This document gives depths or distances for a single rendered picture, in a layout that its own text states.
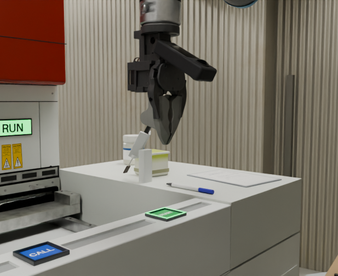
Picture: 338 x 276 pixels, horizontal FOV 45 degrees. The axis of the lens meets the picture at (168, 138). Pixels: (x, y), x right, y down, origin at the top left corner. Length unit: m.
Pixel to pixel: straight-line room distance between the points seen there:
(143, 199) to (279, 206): 0.34
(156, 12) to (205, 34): 2.53
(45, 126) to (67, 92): 2.88
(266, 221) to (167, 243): 0.35
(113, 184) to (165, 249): 0.42
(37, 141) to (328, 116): 2.09
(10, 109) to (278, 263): 0.82
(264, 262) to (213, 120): 2.24
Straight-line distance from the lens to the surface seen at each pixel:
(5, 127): 1.20
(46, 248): 0.63
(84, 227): 1.12
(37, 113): 1.25
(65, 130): 4.17
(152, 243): 0.69
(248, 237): 0.95
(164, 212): 0.78
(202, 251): 0.81
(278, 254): 1.10
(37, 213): 1.15
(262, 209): 0.98
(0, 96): 1.20
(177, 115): 0.75
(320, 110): 2.92
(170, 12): 0.74
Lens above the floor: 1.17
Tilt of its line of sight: 5 degrees down
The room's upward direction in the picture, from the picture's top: straight up
